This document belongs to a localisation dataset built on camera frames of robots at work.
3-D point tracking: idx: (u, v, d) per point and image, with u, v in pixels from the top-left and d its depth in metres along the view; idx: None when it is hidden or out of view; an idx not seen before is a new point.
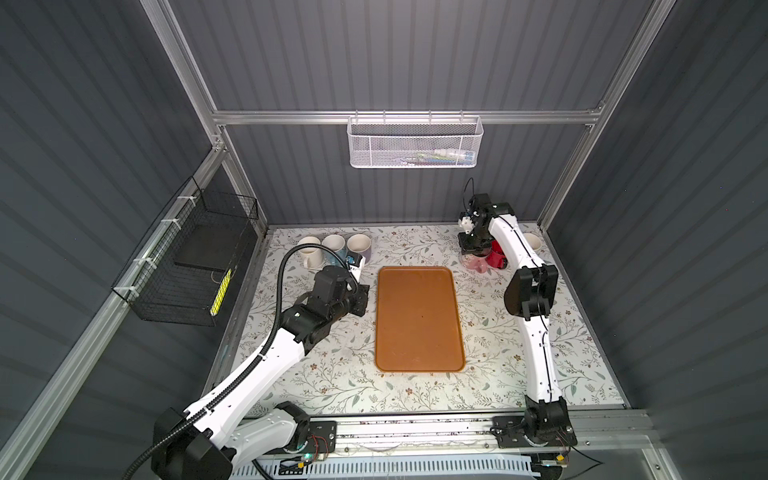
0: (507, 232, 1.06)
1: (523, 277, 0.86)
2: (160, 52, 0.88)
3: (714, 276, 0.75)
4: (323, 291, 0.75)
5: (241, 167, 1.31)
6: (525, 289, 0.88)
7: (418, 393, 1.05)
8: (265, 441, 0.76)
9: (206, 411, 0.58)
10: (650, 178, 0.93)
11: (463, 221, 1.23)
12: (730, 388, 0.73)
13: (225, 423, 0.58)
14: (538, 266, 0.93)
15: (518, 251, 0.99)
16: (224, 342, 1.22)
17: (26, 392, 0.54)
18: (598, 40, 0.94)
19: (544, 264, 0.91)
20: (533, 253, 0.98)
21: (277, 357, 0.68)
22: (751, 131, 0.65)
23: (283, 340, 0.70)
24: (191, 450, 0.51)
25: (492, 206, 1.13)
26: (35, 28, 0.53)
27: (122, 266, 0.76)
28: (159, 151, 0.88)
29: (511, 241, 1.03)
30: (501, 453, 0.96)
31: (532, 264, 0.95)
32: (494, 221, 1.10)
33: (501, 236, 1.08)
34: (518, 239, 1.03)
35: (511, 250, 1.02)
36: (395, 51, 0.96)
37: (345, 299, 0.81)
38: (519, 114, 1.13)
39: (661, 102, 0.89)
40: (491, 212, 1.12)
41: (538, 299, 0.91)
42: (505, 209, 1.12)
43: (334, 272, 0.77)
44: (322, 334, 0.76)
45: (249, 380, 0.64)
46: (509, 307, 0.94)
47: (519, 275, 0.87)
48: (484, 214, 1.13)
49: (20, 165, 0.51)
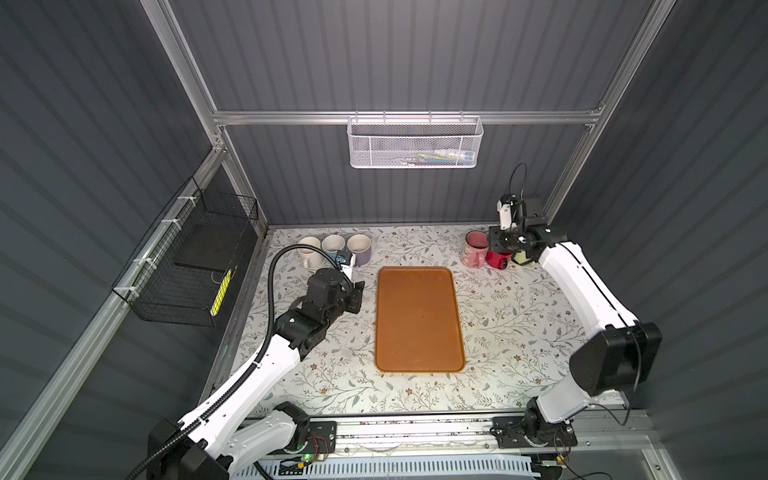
0: (575, 272, 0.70)
1: (610, 344, 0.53)
2: (160, 52, 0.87)
3: (714, 275, 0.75)
4: (318, 295, 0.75)
5: (241, 167, 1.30)
6: (612, 361, 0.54)
7: (418, 393, 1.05)
8: (263, 441, 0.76)
9: (201, 421, 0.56)
10: (651, 178, 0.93)
11: (500, 207, 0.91)
12: (732, 388, 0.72)
13: (221, 433, 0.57)
14: (629, 326, 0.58)
15: (595, 301, 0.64)
16: (224, 342, 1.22)
17: (27, 392, 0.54)
18: (598, 39, 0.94)
19: (637, 321, 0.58)
20: (618, 303, 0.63)
21: (272, 364, 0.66)
22: (753, 131, 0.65)
23: (278, 347, 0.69)
24: (187, 461, 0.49)
25: (546, 231, 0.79)
26: (35, 28, 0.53)
27: (122, 266, 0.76)
28: (159, 150, 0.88)
29: (581, 284, 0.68)
30: (501, 454, 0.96)
31: (621, 321, 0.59)
32: (546, 251, 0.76)
33: (564, 278, 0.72)
34: (594, 284, 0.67)
35: (582, 298, 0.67)
36: (395, 51, 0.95)
37: (340, 301, 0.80)
38: (519, 114, 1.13)
39: (662, 102, 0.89)
40: (543, 241, 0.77)
41: (631, 377, 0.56)
42: (563, 236, 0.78)
43: (328, 275, 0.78)
44: (317, 339, 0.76)
45: (244, 387, 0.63)
46: (576, 376, 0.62)
47: (604, 339, 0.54)
48: (534, 242, 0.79)
49: (21, 166, 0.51)
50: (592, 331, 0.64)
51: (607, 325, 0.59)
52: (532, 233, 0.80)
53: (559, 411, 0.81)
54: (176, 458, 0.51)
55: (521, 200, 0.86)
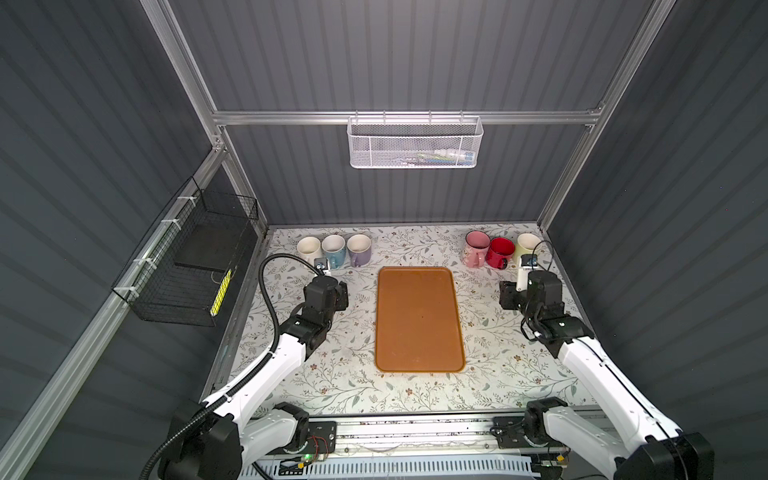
0: (599, 370, 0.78)
1: (656, 460, 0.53)
2: (160, 51, 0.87)
3: (715, 275, 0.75)
4: (315, 300, 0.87)
5: (241, 167, 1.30)
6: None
7: (418, 393, 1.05)
8: (267, 439, 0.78)
9: (226, 398, 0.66)
10: (651, 178, 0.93)
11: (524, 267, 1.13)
12: (731, 388, 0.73)
13: (244, 408, 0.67)
14: (671, 438, 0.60)
15: (628, 406, 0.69)
16: (224, 342, 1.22)
17: (27, 392, 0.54)
18: (598, 39, 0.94)
19: (679, 434, 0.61)
20: (653, 410, 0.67)
21: (284, 356, 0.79)
22: (752, 131, 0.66)
23: (288, 343, 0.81)
24: (215, 433, 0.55)
25: (561, 326, 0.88)
26: (35, 28, 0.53)
27: (122, 266, 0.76)
28: (159, 150, 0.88)
29: (611, 388, 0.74)
30: (501, 454, 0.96)
31: (663, 433, 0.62)
32: (566, 346, 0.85)
33: (591, 378, 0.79)
34: (620, 382, 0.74)
35: (616, 403, 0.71)
36: (395, 51, 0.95)
37: (334, 302, 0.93)
38: (519, 114, 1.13)
39: (661, 102, 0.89)
40: (558, 337, 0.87)
41: None
42: (578, 331, 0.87)
43: (323, 281, 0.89)
44: (320, 339, 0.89)
45: (261, 373, 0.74)
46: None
47: (648, 454, 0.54)
48: (550, 336, 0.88)
49: (20, 165, 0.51)
50: (631, 442, 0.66)
51: (651, 438, 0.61)
52: (547, 327, 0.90)
53: (567, 439, 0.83)
54: (192, 449, 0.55)
55: (541, 288, 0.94)
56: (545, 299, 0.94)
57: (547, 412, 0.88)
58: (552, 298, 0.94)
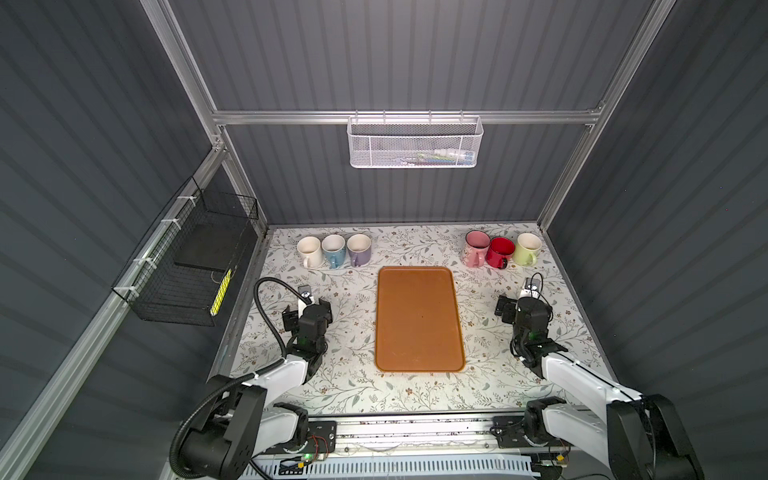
0: (569, 366, 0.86)
1: (622, 417, 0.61)
2: (160, 51, 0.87)
3: (715, 275, 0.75)
4: (309, 331, 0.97)
5: (241, 167, 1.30)
6: (639, 443, 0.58)
7: (418, 393, 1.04)
8: (269, 431, 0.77)
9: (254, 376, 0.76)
10: (650, 178, 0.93)
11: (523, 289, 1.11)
12: (730, 388, 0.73)
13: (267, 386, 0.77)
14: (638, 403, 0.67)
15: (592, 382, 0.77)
16: (224, 342, 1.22)
17: (26, 391, 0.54)
18: (598, 39, 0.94)
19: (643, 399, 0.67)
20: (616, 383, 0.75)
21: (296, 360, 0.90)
22: (752, 131, 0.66)
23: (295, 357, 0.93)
24: (246, 396, 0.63)
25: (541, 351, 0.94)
26: (36, 28, 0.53)
27: (122, 265, 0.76)
28: (159, 150, 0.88)
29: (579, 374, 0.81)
30: (501, 454, 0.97)
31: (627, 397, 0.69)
32: (546, 358, 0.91)
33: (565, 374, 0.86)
34: (585, 371, 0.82)
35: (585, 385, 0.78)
36: (395, 50, 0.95)
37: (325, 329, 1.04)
38: (519, 114, 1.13)
39: (661, 102, 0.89)
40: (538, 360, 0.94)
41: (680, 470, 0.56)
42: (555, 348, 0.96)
43: (315, 312, 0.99)
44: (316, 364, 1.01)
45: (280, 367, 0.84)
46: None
47: (615, 413, 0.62)
48: (532, 359, 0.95)
49: (19, 165, 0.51)
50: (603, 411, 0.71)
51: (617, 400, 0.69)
52: (529, 352, 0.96)
53: (568, 435, 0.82)
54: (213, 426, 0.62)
55: (527, 318, 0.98)
56: (530, 326, 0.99)
57: (547, 409, 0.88)
58: (537, 325, 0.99)
